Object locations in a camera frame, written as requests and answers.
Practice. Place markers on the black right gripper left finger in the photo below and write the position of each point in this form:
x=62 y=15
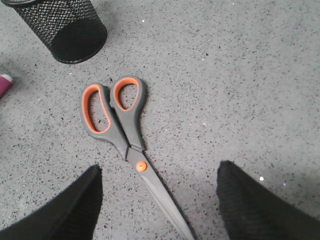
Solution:
x=71 y=215

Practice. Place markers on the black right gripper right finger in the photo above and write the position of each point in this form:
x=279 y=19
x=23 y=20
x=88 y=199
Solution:
x=251 y=212

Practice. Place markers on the grey orange scissors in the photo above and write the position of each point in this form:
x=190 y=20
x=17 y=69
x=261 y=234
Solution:
x=123 y=132

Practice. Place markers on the pink marker pen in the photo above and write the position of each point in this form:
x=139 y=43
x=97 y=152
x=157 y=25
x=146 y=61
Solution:
x=6 y=81

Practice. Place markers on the black mesh pen holder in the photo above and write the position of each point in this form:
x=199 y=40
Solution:
x=70 y=29

